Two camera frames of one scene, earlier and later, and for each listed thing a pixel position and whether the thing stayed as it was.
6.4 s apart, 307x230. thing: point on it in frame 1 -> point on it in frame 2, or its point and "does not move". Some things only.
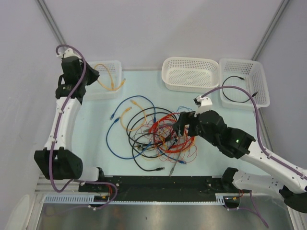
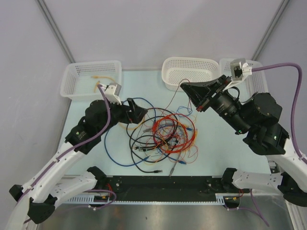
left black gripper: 94,74 -> 135,116
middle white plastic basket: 190,74 does not move
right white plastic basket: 247,75 does not move
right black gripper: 188,118 -> 198,92
